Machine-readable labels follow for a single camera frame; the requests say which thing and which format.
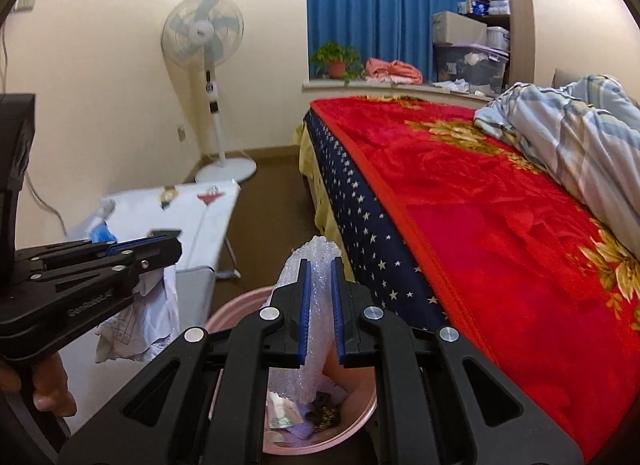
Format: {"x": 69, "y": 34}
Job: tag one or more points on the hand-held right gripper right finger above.
{"x": 337, "y": 315}

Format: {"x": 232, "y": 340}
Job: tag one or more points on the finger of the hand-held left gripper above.
{"x": 135, "y": 243}
{"x": 145, "y": 263}

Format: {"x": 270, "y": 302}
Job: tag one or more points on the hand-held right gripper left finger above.
{"x": 301, "y": 315}

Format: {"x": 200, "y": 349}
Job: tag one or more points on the white paper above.
{"x": 145, "y": 320}

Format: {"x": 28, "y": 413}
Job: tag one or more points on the clear bubble wrap sheet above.
{"x": 320, "y": 255}

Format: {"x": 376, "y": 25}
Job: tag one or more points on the pink plastic bin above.
{"x": 235, "y": 310}

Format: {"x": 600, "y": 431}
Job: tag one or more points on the person's left hand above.
{"x": 52, "y": 385}

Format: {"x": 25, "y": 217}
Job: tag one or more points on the blue plastic bag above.
{"x": 102, "y": 234}

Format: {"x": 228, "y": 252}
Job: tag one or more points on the navy star bed sheet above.
{"x": 370, "y": 225}

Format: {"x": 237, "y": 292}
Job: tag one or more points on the black patterned wrapper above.
{"x": 325, "y": 415}

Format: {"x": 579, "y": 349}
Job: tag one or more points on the yellow bed skirt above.
{"x": 312, "y": 175}

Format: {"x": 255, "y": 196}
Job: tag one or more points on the red floral blanket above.
{"x": 450, "y": 185}

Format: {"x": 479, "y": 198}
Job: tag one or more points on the white standing fan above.
{"x": 200, "y": 30}

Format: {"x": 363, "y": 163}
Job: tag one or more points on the green potted plant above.
{"x": 336, "y": 67}

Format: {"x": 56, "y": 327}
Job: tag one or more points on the pink folded cloth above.
{"x": 395, "y": 70}

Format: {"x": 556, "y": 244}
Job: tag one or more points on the white cloth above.
{"x": 452, "y": 86}

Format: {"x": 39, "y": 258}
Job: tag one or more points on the clear storage box purple lid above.
{"x": 465, "y": 70}

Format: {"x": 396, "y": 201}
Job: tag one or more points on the blue striped duvet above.
{"x": 565, "y": 130}

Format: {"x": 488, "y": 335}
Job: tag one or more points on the grey cardboard box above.
{"x": 457, "y": 27}

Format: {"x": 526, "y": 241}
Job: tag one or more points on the blue curtain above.
{"x": 380, "y": 5}

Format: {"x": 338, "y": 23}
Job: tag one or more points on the white plastic container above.
{"x": 497, "y": 37}

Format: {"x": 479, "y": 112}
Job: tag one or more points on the grey headboard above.
{"x": 565, "y": 79}

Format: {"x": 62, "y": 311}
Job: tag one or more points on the blue white packets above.
{"x": 474, "y": 7}

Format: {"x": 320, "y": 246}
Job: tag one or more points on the wooden bookshelf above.
{"x": 520, "y": 20}

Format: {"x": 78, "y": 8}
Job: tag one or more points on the stack of white boxes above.
{"x": 497, "y": 2}

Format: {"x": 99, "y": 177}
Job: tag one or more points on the small low wall socket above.
{"x": 181, "y": 134}

